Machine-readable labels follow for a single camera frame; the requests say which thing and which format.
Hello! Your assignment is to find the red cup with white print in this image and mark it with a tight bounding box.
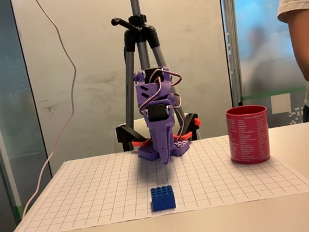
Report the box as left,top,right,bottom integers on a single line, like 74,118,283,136
223,102,276,168

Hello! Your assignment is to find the white grid paper sheet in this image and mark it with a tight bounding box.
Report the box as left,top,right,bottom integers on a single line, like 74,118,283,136
3,122,309,232

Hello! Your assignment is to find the white hanging cable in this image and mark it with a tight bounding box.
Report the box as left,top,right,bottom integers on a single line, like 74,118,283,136
0,0,99,219

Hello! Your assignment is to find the black clamp with orange pads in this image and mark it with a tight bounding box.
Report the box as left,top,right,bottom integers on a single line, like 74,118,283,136
114,120,152,154
171,110,205,144

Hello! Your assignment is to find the blue toy brick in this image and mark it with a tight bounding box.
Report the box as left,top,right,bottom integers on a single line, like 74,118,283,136
149,184,177,213

